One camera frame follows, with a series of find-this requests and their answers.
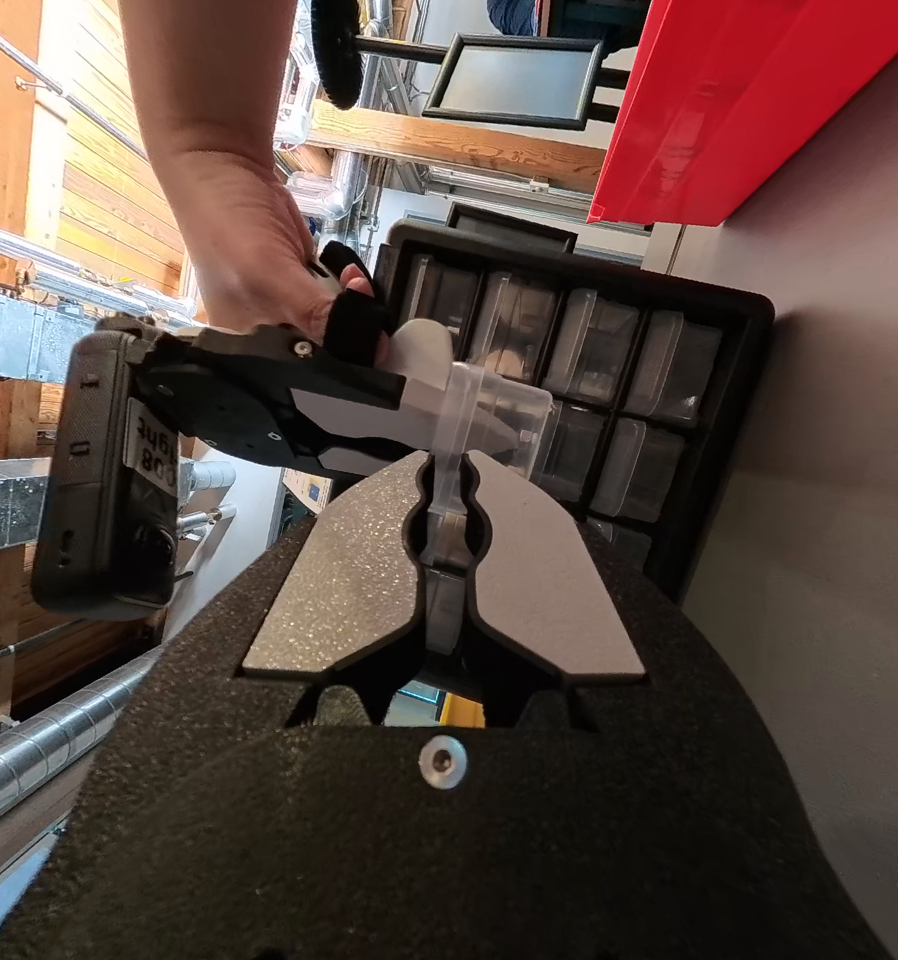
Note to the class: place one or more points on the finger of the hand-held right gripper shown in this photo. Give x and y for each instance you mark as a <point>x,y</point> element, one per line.
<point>374,413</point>
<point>367,462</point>

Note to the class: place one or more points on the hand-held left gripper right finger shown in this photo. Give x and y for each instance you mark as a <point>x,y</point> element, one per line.
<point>554,600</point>

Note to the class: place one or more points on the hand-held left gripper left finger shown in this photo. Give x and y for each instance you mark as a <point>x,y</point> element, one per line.
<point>337,600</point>

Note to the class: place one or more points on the clear plastic drawer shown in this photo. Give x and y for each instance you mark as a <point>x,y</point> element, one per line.
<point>494,413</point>

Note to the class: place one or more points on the yellow plastic bin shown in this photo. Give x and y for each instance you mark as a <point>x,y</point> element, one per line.
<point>464,710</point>

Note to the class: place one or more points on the black drawer cabinet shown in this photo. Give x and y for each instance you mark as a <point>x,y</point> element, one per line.
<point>734,435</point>

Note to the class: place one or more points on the red plastic bin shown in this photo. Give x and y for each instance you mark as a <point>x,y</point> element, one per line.
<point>764,90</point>

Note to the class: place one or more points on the person's right forearm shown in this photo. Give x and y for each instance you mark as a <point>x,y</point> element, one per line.
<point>209,75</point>

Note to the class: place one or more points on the person's right hand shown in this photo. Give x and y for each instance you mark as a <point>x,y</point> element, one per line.
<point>262,255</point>

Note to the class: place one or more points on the wooden ceiling beam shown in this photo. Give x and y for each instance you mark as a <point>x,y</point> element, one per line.
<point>464,146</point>

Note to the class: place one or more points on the dark panel on stand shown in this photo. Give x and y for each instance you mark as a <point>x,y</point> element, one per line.
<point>517,83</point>

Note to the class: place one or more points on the black round ribbed disc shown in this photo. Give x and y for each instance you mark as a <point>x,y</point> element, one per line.
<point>337,53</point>

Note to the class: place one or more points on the metal air duct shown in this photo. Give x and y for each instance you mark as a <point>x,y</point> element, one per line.
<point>7,338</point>
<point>7,510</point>

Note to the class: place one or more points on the round metal duct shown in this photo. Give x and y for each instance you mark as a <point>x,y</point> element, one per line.
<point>44,735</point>

